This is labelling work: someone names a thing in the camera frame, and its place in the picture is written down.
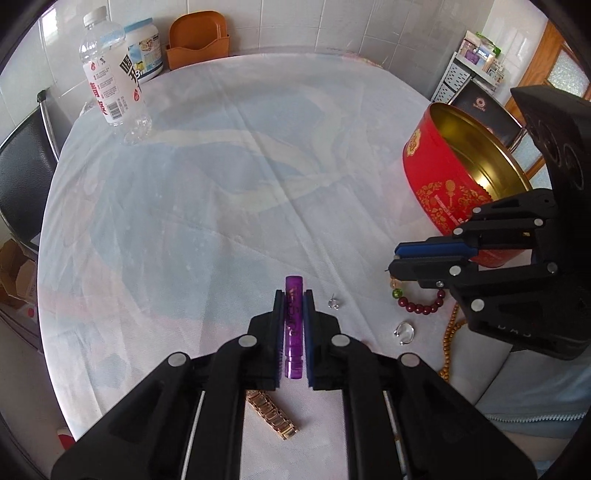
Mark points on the red round tin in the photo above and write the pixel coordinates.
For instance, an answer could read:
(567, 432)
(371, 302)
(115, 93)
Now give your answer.
(438, 184)

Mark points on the black chair with round logo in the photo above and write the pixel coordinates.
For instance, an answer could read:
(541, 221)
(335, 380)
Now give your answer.
(485, 108)

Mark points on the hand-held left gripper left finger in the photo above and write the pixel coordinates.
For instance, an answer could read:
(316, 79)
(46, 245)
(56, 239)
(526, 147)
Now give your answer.
(280, 332)

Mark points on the wooden door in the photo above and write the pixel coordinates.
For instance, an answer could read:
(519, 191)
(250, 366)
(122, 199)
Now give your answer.
(551, 55)

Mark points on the white perforated drawer unit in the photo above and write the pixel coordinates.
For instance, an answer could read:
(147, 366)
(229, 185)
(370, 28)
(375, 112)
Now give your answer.
(455, 78)

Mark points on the gold wristwatch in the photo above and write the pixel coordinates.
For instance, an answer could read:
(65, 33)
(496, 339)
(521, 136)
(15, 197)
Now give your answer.
(272, 413)

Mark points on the assorted small boxes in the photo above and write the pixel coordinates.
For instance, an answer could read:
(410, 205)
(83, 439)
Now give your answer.
(482, 53)

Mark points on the person's light grey clothing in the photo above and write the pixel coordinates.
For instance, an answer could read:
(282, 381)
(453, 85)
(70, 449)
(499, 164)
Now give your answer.
(521, 387)

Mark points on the orange plate holder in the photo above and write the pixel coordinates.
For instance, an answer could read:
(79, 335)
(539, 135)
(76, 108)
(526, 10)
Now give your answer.
(198, 55)

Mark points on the clear plastic water bottle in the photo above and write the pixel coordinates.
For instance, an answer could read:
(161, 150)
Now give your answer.
(111, 78)

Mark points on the silver stud earring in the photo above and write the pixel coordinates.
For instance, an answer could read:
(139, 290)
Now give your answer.
(333, 303)

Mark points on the purple plastic tube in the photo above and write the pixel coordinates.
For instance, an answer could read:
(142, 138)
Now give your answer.
(294, 314)

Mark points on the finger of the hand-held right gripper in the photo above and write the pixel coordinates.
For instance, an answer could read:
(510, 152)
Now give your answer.
(415, 270)
(434, 250)

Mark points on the white jar with blue lid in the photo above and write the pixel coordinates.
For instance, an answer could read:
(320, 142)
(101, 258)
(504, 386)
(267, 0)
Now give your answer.
(147, 50)

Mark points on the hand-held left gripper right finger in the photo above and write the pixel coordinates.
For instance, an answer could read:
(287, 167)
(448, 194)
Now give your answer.
(308, 341)

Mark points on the cardboard box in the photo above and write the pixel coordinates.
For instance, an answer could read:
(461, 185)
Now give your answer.
(16, 277)

